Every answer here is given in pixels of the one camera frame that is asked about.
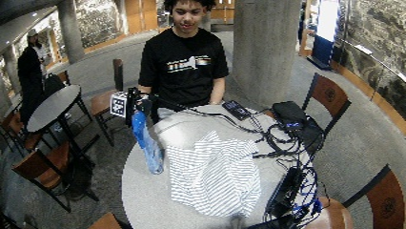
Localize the blue cloth garment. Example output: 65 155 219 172
129 109 166 176

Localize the white marker cube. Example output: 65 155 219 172
109 91 129 119

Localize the wooden chair with slat back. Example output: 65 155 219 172
89 58 130 148

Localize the grey cloth garment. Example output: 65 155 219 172
152 104 274 151

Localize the the person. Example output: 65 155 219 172
137 0 230 125

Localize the small round black table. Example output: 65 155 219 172
25 84 101 202

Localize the black flat phone device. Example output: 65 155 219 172
221 99 253 122

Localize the black backpack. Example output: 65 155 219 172
41 73 68 99

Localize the white striped shirt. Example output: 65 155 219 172
163 129 263 219

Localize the slim concrete pillar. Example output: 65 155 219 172
56 0 86 65

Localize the wide concrete pillar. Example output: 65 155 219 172
230 0 303 109

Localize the black box device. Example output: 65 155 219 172
270 100 309 131

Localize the wooden chair corner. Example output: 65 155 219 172
86 212 124 229

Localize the black bag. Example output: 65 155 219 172
295 115 327 156

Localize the black long hub device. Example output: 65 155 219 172
265 166 307 219

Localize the wooden chair with carved back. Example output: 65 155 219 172
263 72 353 135
339 163 406 229

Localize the blue standing sign board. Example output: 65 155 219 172
306 0 339 71

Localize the wooden chair seat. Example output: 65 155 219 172
303 195 355 229

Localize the black glove sensor bracket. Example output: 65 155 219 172
124 87 141 128

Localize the black glove cable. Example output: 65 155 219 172
149 94 265 134

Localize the wooden chair with black frame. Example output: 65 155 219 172
10 141 73 214
0 109 42 156

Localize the bundle of black cables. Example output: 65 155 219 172
250 113 314 173

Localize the bundle of blue cables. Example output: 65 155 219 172
286 158 325 228

